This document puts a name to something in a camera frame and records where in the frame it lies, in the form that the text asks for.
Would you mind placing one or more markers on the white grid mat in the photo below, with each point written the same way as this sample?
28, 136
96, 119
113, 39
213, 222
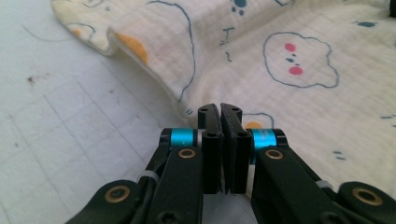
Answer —
77, 124

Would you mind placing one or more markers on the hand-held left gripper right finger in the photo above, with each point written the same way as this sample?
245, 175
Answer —
238, 155

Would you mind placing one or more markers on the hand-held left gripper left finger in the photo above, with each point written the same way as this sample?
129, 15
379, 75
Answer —
211, 155

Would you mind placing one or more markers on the cream printed cloth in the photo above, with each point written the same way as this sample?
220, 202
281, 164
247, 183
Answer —
280, 102

